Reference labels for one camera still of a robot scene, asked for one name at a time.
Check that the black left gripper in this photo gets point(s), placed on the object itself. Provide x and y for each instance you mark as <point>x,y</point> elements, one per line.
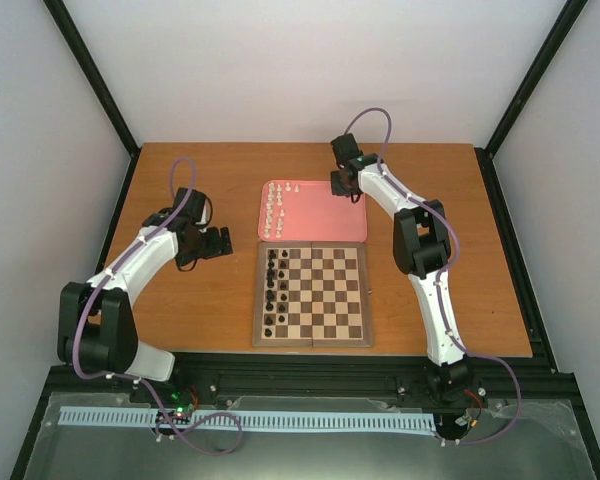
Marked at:
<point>215,246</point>

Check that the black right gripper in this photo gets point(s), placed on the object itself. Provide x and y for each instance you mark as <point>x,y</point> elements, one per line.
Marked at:
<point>336,190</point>

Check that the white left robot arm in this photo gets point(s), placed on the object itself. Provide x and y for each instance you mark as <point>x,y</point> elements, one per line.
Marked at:
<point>96,330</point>

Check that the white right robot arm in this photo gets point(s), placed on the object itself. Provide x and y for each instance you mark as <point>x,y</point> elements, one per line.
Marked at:
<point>421,245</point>

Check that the pink plastic tray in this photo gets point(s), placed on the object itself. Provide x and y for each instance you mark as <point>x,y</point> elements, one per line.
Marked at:
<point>313,214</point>

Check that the wooden chessboard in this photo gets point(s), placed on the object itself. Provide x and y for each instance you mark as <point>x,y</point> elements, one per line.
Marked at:
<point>328,296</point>

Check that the black aluminium frame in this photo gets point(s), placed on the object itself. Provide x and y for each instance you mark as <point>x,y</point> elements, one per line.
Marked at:
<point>311,375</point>

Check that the light blue cable duct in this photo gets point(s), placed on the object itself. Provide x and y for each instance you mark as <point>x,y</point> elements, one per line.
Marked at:
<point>252,421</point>

